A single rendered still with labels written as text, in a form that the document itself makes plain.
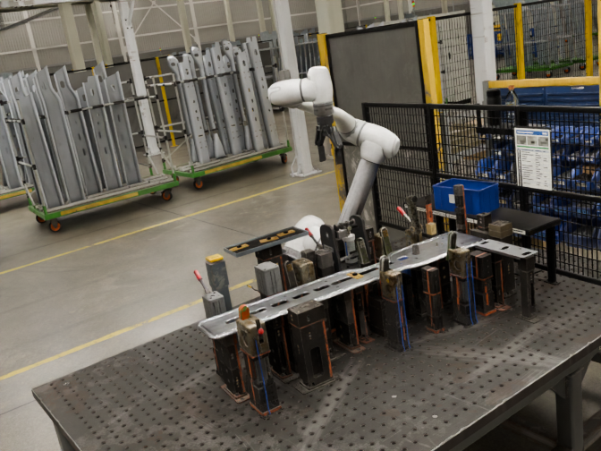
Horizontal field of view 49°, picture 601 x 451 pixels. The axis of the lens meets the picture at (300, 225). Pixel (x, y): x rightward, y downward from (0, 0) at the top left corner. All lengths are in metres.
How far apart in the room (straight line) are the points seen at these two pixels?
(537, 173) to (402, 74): 2.10
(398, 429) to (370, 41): 3.64
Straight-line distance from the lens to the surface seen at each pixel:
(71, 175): 9.42
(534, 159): 3.33
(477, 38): 7.26
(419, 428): 2.36
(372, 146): 3.33
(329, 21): 10.54
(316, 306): 2.53
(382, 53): 5.32
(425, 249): 3.08
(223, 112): 10.83
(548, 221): 3.26
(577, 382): 2.95
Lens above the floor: 2.02
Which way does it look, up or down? 16 degrees down
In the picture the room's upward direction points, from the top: 9 degrees counter-clockwise
